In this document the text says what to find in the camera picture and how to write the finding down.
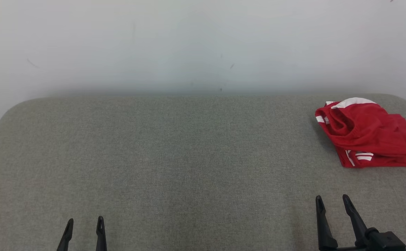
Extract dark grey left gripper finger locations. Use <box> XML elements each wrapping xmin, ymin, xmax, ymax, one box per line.
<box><xmin>57</xmin><ymin>219</ymin><xmax>74</xmax><ymax>251</ymax></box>
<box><xmin>96</xmin><ymin>216</ymin><xmax>108</xmax><ymax>251</ymax></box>

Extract red shorts with white stripes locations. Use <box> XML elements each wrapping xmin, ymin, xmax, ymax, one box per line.
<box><xmin>315</xmin><ymin>98</ymin><xmax>406</xmax><ymax>158</ymax></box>

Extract red Bulls basketball jersey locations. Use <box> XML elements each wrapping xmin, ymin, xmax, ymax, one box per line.
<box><xmin>337</xmin><ymin>148</ymin><xmax>406</xmax><ymax>169</ymax></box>

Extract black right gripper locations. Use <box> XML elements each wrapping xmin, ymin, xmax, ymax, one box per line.
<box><xmin>315</xmin><ymin>194</ymin><xmax>406</xmax><ymax>251</ymax></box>

